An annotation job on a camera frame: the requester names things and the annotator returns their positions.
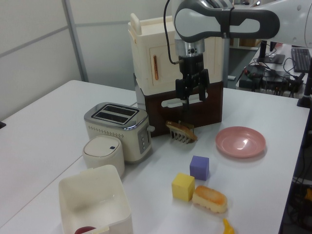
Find black clamp mount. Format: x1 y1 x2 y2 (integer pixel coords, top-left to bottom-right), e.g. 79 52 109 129
296 73 312 109

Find pink plate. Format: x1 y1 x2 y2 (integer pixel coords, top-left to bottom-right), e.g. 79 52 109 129
215 126 267 158

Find small cream lidded bin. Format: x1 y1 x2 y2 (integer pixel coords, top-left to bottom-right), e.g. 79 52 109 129
82 136 125 177

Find purple cube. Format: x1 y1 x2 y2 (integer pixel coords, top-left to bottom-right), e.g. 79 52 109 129
189 155 210 181

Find black monitor stand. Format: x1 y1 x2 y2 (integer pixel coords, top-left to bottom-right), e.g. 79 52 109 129
256 40 286 64

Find red toy apple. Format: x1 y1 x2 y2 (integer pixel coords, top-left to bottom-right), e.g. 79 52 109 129
74 226 97 234

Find orange toy bread loaf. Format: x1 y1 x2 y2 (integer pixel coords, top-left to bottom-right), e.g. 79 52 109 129
192 185 228 215

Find metal toast rack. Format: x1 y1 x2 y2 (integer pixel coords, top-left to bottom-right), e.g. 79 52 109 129
170 120 195 146

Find brown toy bread slice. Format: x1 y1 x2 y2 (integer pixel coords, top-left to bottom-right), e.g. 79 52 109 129
165 120 198 141

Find yellow cube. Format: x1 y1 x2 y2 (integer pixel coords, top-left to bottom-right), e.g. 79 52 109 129
172 172 195 202

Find cream square container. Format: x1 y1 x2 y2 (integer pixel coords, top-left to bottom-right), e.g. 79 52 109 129
58 164 134 234

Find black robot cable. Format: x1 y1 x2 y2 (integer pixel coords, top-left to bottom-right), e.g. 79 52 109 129
163 0 183 65

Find cream silver toaster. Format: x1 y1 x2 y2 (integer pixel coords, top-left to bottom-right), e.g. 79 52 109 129
83 101 156 164

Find yellow toy pepper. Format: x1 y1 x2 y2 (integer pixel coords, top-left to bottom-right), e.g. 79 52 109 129
222 218 235 234

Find black electronics box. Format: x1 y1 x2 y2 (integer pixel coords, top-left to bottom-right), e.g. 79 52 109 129
238 64 269 92

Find black keyboard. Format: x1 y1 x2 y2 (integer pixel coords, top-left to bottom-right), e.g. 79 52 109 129
291 47 312 73

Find cream toy kitchen cabinet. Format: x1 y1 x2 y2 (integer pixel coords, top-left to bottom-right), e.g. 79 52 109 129
128 13 225 95

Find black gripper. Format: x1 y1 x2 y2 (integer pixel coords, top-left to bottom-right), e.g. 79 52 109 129
175 53 211 112

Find dark brown crate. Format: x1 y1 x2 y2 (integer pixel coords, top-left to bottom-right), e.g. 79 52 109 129
133 73 224 137

